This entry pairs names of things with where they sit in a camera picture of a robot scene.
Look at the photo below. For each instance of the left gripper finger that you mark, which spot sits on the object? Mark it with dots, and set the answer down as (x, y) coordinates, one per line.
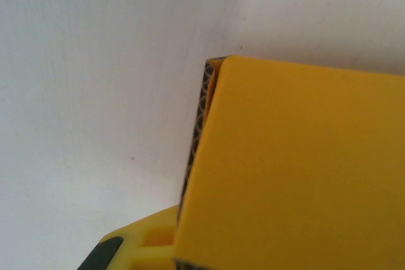
(139, 251)

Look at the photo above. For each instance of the yellow corrugated paper box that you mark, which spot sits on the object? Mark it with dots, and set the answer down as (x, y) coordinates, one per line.
(300, 172)

